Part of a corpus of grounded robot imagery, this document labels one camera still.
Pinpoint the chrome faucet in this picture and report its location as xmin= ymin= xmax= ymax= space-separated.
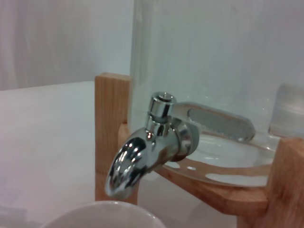
xmin=105 ymin=91 xmax=255 ymax=199

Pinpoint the clear glass water dispenser jar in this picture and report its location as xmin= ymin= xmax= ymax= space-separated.
xmin=129 ymin=0 xmax=304 ymax=190

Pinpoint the wooden dispenser stand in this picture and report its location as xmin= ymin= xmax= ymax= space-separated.
xmin=94 ymin=72 xmax=304 ymax=228

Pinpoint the red cup with white inside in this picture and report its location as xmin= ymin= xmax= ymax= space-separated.
xmin=40 ymin=200 xmax=167 ymax=228

